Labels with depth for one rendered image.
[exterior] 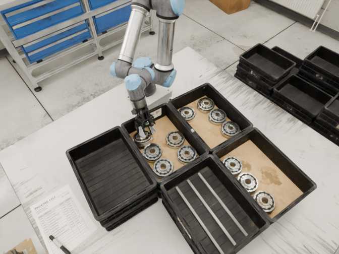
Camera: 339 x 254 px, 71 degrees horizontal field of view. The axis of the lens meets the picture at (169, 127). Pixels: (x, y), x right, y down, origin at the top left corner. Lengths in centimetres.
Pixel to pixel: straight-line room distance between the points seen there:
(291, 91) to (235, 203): 148
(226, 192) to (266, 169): 26
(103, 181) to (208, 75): 111
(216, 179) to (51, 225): 85
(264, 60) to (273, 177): 142
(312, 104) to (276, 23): 196
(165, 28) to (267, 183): 93
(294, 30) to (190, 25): 148
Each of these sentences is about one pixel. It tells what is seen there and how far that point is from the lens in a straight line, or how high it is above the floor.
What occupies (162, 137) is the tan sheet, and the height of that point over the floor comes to 83.
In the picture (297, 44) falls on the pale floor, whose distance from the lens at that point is 380.
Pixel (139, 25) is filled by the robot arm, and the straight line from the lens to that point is 128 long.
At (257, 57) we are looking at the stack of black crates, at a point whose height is 49.
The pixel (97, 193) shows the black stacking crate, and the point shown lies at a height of 83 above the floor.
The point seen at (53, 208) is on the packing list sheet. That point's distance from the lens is 144.
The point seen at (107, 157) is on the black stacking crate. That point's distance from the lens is 132.
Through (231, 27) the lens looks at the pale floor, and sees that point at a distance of 382.
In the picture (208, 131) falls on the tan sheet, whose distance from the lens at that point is 139.
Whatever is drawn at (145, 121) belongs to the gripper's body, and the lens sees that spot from 118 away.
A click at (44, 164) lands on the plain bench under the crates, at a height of 70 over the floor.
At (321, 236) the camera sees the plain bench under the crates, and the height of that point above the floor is 70.
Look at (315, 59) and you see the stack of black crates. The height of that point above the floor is 49.
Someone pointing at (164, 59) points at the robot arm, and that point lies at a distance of 137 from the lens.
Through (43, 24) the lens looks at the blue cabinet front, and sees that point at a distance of 282.
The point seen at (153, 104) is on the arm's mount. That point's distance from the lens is 156.
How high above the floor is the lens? 196
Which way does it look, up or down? 54 degrees down
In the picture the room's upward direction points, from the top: straight up
